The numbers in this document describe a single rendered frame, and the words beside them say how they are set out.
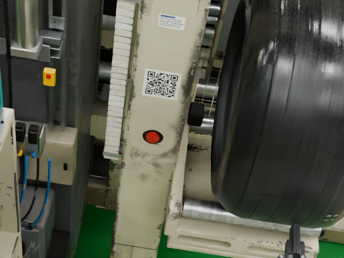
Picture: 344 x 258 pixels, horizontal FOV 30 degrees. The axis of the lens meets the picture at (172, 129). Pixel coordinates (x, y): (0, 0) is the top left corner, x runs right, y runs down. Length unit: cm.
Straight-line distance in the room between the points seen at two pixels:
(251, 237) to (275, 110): 47
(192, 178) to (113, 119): 37
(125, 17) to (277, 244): 66
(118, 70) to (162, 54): 11
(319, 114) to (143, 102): 39
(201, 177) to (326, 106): 62
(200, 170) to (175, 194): 27
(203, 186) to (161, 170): 21
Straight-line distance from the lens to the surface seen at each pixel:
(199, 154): 177
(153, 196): 160
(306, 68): 118
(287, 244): 136
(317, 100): 118
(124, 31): 127
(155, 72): 131
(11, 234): 146
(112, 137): 147
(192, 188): 169
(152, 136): 143
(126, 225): 171
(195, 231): 153
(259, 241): 156
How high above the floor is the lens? 210
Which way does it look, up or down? 45 degrees down
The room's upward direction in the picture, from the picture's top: 11 degrees clockwise
